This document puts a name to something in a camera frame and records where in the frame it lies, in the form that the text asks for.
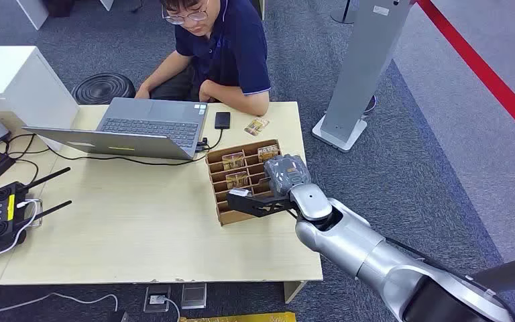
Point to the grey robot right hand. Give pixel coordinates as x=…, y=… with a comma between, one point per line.
x=286, y=175

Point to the person's right forearm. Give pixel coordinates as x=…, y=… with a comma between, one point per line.
x=164, y=73

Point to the person's left forearm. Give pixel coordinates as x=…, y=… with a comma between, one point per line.
x=239, y=100

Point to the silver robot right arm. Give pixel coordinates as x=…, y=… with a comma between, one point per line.
x=355, y=249

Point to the gold card with black print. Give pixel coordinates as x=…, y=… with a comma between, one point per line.
x=268, y=153

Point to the wooden slotted card holder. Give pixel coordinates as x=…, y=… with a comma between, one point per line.
x=222, y=209

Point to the person's left hand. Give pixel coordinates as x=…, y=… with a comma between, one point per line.
x=204, y=93

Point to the person's hand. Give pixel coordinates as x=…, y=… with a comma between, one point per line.
x=142, y=93
x=204, y=93

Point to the person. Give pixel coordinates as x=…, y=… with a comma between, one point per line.
x=231, y=49

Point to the person's right hand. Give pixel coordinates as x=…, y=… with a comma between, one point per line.
x=142, y=93

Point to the black smartphone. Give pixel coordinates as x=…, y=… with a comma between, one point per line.
x=222, y=120

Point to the table leg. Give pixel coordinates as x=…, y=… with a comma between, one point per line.
x=294, y=291

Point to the grey kiosk stand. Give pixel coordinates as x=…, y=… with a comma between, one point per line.
x=364, y=66

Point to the grey laptop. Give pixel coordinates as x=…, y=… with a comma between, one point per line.
x=151, y=129

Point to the yellow patterned object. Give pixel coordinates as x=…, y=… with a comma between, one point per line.
x=239, y=317

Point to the floor outlet cover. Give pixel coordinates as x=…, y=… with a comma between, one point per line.
x=194, y=296

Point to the black round stand base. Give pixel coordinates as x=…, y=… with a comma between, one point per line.
x=344, y=13

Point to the floor power outlet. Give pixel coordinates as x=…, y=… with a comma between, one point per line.
x=156, y=298

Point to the eyeglasses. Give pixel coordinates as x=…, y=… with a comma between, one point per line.
x=185, y=17

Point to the black round ribbed stool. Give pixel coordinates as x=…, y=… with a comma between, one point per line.
x=103, y=89

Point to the red floor tape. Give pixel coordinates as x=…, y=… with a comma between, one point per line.
x=493, y=82

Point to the dark grey bar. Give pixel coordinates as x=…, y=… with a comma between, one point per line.
x=510, y=271

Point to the white cabinet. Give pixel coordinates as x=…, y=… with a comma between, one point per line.
x=13, y=84

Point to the white furniture panel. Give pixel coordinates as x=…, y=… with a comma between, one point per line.
x=33, y=11

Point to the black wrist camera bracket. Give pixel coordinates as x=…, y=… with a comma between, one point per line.
x=262, y=205

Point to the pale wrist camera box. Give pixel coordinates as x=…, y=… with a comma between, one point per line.
x=239, y=192

